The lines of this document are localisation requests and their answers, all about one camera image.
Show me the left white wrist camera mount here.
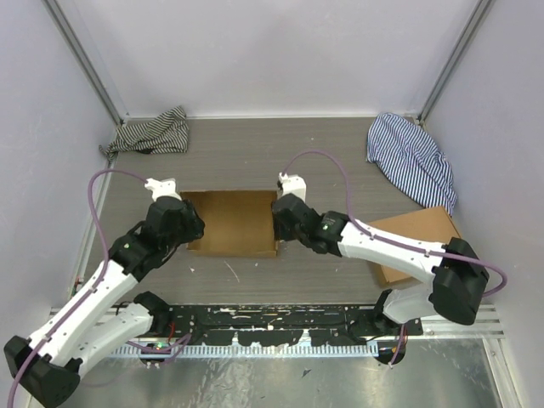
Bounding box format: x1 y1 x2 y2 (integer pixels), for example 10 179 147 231
144 178 182 201

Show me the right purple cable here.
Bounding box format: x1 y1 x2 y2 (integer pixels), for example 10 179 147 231
282 150 509 366

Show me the left aluminium corner post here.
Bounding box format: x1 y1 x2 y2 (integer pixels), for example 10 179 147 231
43 0 128 125

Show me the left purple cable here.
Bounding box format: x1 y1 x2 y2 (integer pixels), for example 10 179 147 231
7 168 196 408

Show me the aluminium corner post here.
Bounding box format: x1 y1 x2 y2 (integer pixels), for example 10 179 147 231
43 0 128 125
416 0 496 128

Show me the brown cardboard box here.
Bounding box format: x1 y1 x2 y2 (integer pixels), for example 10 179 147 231
181 190 279 258
365 207 464 288

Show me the white slotted cable duct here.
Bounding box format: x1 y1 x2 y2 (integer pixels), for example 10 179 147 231
112 343 383 359

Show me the aluminium front rail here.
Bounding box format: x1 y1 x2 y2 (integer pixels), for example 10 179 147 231
48 304 506 341

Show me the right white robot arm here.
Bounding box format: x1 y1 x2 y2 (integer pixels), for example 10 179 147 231
271 194 490 336

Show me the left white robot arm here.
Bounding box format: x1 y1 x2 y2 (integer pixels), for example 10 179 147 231
3 196 205 407

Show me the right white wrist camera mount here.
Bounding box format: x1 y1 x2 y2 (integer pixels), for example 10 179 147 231
277 173 307 201

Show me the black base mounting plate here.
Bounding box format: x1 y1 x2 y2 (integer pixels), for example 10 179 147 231
137 303 422 347

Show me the purple cable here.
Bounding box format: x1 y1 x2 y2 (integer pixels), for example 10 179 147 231
282 150 509 366
7 168 196 408

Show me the blue white striped cloth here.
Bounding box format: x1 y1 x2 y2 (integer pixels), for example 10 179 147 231
366 113 457 215

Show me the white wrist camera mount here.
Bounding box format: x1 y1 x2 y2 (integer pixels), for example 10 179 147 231
144 178 182 201
277 173 307 201

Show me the right aluminium corner post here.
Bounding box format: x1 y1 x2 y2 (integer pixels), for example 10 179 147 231
416 0 496 128

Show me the folded brown cardboard box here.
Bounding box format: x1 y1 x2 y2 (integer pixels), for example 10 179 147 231
365 207 464 288

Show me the black white striped cloth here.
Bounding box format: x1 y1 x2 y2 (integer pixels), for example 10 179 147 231
99 106 190 162

